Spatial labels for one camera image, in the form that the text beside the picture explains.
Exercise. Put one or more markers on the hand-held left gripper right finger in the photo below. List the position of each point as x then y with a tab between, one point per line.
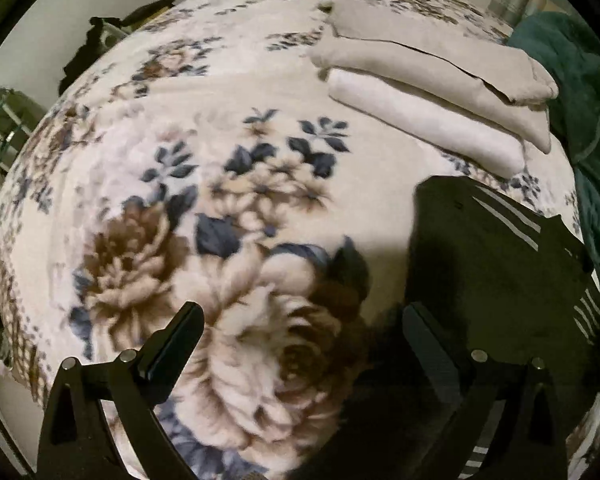
427	347

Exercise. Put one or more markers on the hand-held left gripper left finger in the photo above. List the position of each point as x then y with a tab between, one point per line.
172	347

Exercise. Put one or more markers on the black striped garment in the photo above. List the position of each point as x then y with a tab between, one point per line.
485	280

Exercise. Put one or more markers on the dark clothes pile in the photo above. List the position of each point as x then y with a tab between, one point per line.
107	40

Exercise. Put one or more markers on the floral printed blanket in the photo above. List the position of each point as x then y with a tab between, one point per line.
220	185

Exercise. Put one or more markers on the folded white garment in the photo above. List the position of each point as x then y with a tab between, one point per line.
430	120

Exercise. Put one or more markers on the green blanket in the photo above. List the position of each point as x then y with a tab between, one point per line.
577	115

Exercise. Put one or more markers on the metal rack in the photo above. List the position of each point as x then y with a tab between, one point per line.
5	125

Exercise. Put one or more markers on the folded beige garment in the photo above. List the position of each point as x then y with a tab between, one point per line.
430	55

